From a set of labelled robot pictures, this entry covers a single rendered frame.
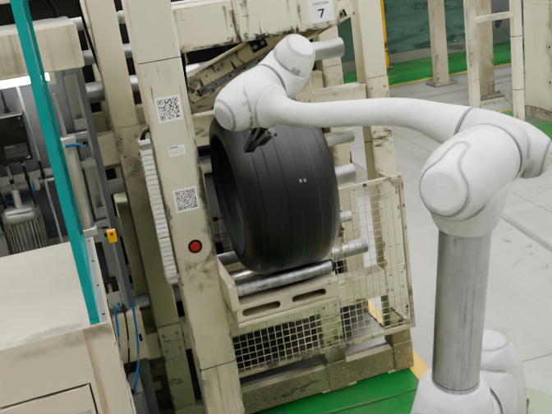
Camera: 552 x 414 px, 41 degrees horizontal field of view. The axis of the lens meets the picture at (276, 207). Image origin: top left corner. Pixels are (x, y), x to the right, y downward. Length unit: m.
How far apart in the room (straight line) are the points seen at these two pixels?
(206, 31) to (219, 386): 1.20
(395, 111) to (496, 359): 0.61
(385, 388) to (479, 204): 2.18
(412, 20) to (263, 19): 10.02
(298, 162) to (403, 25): 10.34
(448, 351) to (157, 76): 1.19
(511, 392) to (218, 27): 1.47
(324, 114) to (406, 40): 10.92
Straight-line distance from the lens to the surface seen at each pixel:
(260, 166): 2.16
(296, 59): 1.70
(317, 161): 2.20
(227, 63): 2.67
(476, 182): 1.31
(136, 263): 3.16
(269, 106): 1.62
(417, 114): 1.58
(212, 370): 2.55
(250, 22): 2.54
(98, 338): 1.50
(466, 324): 1.51
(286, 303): 2.40
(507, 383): 1.79
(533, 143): 1.48
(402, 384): 3.45
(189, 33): 2.49
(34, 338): 1.51
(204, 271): 2.39
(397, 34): 12.42
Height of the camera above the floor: 1.89
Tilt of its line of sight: 19 degrees down
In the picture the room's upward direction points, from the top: 9 degrees counter-clockwise
